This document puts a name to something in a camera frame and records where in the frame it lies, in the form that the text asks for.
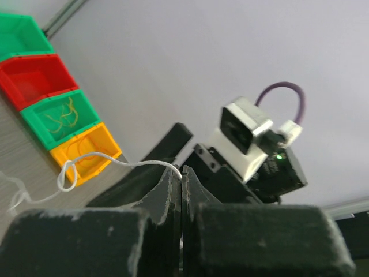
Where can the green storage bin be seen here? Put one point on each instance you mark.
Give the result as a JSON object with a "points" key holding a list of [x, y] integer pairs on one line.
{"points": [[21, 35], [57, 119]]}

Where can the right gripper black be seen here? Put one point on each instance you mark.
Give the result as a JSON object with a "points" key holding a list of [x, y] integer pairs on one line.
{"points": [[280, 174]]}

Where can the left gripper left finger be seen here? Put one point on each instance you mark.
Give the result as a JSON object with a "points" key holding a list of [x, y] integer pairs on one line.
{"points": [[160, 248]]}

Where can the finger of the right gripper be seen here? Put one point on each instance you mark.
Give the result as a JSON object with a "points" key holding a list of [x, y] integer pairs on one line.
{"points": [[141, 180]]}

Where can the red storage bin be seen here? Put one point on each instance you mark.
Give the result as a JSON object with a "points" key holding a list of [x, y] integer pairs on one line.
{"points": [[26, 80]]}

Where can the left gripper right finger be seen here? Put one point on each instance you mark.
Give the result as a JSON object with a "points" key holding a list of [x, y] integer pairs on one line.
{"points": [[206, 230]]}

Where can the near green storage bin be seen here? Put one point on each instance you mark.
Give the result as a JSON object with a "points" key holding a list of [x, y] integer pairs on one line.
{"points": [[57, 119]]}

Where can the far green storage bin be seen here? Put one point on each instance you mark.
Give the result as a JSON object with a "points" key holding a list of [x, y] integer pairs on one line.
{"points": [[21, 35]]}

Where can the yellow storage bin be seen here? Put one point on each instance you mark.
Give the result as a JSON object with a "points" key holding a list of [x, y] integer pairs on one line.
{"points": [[96, 139]]}

